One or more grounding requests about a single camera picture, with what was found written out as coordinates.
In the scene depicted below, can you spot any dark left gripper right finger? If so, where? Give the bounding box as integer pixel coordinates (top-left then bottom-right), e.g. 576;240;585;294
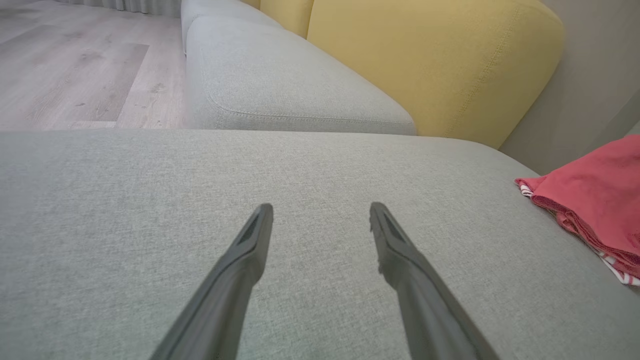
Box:
368;201;501;360

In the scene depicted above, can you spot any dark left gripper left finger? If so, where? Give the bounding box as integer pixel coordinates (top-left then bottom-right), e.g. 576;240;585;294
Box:
150;202;275;360

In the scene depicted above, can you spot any red garment with striped trim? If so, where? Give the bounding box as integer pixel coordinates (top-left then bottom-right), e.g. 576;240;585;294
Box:
514;133;640;287

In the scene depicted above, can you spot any large grey sofa chaise cushion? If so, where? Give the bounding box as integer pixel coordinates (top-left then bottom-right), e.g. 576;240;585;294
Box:
0;128;640;360

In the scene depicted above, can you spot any grey sofa seat cushion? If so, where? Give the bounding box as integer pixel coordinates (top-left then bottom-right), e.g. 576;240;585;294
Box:
185;15;418;137
180;0;284;55

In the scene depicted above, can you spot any large yellow sofa back cushion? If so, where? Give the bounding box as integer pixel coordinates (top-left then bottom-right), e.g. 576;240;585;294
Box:
306;0;566;150

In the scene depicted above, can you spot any grey pleated curtain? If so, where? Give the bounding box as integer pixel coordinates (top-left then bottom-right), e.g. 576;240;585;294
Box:
54;0;182;18

